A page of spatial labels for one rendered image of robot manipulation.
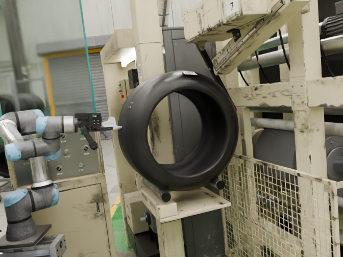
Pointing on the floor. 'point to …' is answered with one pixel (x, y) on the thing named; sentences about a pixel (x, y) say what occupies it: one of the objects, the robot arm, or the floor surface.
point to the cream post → (142, 54)
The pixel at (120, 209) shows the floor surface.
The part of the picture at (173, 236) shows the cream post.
